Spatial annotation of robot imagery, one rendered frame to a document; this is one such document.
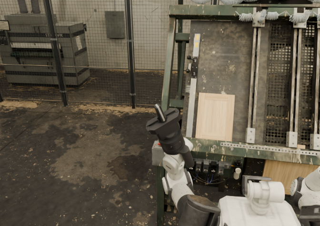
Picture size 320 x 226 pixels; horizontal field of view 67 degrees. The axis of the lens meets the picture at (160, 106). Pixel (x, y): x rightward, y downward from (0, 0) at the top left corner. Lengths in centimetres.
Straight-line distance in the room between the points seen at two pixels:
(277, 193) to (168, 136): 39
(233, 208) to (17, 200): 264
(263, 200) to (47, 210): 242
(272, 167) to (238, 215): 170
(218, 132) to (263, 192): 135
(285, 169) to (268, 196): 174
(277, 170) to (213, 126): 80
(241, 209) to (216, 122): 133
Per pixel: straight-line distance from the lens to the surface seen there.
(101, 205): 286
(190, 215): 91
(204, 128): 219
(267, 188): 90
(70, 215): 286
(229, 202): 96
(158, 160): 202
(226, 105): 221
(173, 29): 237
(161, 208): 242
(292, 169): 265
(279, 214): 98
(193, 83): 221
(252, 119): 219
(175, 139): 85
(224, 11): 238
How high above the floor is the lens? 204
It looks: 25 degrees down
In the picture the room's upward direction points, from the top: straight up
